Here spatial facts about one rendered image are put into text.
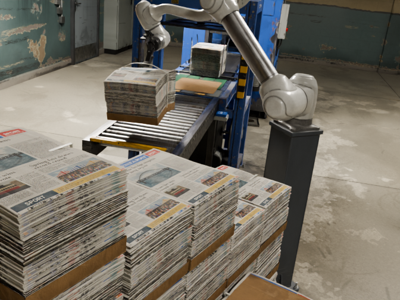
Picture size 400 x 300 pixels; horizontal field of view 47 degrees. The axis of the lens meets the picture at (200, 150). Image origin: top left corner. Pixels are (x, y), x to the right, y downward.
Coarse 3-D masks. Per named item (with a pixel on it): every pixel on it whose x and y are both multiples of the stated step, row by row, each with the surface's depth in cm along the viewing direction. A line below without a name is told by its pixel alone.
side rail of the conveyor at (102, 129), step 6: (102, 126) 275; (108, 126) 276; (96, 132) 265; (102, 132) 267; (84, 138) 254; (84, 144) 252; (90, 144) 252; (84, 150) 254; (90, 150) 253; (96, 150) 262; (102, 150) 271
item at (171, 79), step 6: (168, 72) 255; (174, 72) 268; (168, 78) 257; (174, 78) 269; (168, 84) 257; (174, 84) 270; (168, 90) 259; (174, 90) 270; (168, 96) 259; (174, 96) 271; (168, 102) 262
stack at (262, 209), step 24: (240, 192) 201; (264, 192) 203; (288, 192) 210; (240, 216) 181; (264, 216) 191; (240, 240) 174; (264, 240) 199; (216, 264) 159; (240, 264) 181; (264, 264) 209; (192, 288) 147; (216, 288) 166
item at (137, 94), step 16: (112, 80) 239; (128, 80) 239; (144, 80) 239; (160, 80) 241; (112, 96) 242; (128, 96) 239; (144, 96) 238; (160, 96) 244; (112, 112) 247; (128, 112) 244; (144, 112) 242; (160, 112) 248
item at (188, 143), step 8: (208, 104) 344; (216, 104) 352; (208, 112) 323; (216, 112) 359; (200, 120) 304; (208, 120) 325; (192, 128) 288; (200, 128) 295; (184, 136) 272; (192, 136) 273; (200, 136) 300; (184, 144) 259; (192, 144) 276; (176, 152) 246; (184, 152) 254; (192, 152) 281
